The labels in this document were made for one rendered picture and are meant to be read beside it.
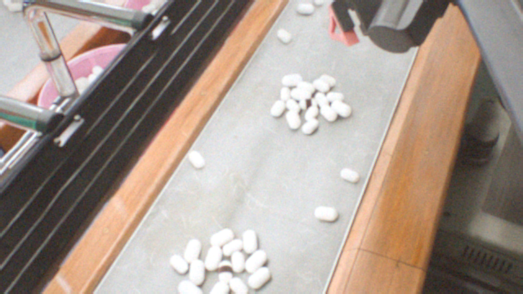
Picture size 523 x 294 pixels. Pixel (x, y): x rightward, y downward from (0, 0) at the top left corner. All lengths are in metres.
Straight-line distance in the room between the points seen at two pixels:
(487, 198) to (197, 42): 0.81
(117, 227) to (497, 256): 0.76
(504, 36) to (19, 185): 0.45
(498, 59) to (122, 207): 0.56
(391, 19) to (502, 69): 0.18
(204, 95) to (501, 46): 0.57
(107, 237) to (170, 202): 0.11
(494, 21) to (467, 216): 0.67
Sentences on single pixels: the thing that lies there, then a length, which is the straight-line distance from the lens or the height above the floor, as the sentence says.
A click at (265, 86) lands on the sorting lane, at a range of 1.03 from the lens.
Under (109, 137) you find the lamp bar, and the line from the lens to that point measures 0.51.
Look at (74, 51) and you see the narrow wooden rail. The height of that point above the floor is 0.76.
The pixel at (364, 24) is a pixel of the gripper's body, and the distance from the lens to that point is 0.79.
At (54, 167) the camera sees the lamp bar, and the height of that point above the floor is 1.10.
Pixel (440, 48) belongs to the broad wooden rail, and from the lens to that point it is 1.10.
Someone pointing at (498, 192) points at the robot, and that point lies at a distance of 1.27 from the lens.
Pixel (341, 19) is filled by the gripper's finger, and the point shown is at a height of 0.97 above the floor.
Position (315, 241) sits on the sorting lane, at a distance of 0.81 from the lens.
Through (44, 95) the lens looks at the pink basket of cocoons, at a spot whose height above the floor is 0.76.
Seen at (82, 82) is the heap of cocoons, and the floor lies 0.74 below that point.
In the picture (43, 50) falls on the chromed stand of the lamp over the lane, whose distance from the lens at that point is 0.70.
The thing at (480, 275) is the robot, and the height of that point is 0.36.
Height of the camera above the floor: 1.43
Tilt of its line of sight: 49 degrees down
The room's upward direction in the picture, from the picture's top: 5 degrees counter-clockwise
